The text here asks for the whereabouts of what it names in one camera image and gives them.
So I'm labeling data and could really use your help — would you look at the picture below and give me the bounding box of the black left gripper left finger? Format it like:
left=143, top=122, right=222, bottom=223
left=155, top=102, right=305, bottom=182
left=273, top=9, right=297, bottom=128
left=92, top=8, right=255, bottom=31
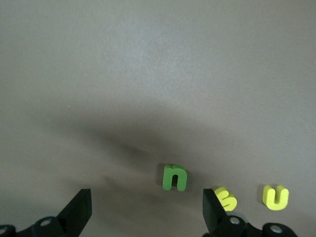
left=0, top=189, right=92, bottom=237

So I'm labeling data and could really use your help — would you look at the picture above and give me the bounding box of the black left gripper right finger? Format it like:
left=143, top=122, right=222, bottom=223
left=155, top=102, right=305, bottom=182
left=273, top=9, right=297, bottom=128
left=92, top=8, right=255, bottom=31
left=202, top=189, right=297, bottom=237

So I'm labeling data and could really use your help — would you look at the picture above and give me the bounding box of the yellow foam letter s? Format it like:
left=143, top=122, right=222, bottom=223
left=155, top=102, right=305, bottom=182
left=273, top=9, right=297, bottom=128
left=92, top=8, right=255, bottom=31
left=214, top=187, right=238, bottom=212

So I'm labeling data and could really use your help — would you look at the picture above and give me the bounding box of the yellow foam letter u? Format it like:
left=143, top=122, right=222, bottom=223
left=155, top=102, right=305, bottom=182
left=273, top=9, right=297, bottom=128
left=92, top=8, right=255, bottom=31
left=262, top=185, right=290, bottom=211

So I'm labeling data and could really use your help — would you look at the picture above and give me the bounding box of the green foam letter n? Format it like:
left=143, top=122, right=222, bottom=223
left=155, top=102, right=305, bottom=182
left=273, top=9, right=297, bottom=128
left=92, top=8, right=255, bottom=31
left=162, top=164, right=188, bottom=192

